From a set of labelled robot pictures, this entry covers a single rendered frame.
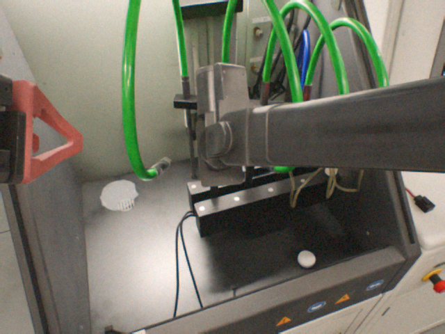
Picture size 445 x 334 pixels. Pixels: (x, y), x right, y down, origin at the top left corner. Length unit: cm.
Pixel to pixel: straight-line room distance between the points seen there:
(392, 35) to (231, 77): 42
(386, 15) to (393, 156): 53
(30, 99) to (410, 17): 67
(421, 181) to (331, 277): 33
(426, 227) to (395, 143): 57
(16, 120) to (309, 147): 21
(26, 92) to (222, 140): 17
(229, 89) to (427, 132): 24
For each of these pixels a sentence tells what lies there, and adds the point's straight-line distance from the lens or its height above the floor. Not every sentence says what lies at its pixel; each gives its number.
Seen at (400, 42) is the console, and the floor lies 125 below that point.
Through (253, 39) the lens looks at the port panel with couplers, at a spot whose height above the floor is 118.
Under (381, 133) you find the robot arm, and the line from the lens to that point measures 23.
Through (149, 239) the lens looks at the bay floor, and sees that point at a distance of 86.
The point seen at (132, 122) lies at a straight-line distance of 39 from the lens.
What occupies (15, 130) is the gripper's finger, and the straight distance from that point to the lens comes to 25.
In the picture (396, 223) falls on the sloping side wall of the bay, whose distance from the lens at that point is 75.
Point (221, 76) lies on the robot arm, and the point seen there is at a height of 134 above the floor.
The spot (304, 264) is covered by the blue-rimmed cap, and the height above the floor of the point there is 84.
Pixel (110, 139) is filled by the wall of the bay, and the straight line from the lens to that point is 94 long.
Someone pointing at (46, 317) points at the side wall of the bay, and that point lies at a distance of 62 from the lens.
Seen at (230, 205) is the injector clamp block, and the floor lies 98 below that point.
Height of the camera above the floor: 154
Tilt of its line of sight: 45 degrees down
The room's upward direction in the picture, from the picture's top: straight up
